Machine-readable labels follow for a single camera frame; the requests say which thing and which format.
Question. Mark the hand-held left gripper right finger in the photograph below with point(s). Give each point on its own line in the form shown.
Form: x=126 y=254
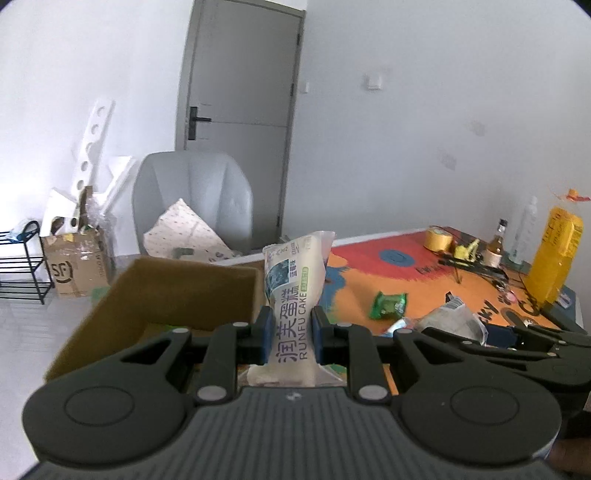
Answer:
x=318 y=333

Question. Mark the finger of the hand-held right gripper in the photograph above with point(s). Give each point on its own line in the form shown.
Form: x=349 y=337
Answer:
x=461 y=340
x=503 y=336

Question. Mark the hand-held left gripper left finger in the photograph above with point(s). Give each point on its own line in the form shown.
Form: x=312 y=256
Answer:
x=264 y=332

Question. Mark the clear bread packet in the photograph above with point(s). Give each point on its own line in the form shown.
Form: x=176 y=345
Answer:
x=450 y=321

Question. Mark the long white cake packet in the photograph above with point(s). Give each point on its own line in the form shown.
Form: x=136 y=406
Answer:
x=293 y=286

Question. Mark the dark green snack packet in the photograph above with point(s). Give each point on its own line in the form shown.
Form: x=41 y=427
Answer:
x=388 y=305

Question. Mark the brown cardboard box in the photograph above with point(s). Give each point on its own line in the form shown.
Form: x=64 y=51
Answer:
x=152 y=295

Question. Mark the black box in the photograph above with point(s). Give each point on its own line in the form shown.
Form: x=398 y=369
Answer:
x=570 y=318

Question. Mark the small purple packet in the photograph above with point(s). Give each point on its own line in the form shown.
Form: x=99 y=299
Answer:
x=564 y=299

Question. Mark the small glass bottle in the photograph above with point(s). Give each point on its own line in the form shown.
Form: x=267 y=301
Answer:
x=496 y=249

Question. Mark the yellow toy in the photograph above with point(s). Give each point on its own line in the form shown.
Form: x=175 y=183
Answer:
x=466 y=250

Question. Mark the white plastic bottle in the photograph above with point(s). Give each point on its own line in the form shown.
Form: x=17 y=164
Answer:
x=524 y=235

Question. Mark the yellow tape roll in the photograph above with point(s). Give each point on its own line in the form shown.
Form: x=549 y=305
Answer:
x=439 y=239

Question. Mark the dotted white cushion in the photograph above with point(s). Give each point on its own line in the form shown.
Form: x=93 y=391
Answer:
x=184 y=230

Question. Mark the grey chair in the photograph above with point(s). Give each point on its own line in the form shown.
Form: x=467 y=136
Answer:
x=194 y=184

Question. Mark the cardboard box with logo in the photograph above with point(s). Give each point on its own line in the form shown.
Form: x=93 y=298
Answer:
x=74 y=267

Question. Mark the black shoe rack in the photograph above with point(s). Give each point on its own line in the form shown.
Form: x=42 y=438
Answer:
x=23 y=277

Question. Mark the white foam board with holes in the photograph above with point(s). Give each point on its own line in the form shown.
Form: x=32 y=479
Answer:
x=92 y=147

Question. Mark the grey door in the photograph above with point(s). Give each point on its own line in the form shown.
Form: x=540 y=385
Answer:
x=244 y=69

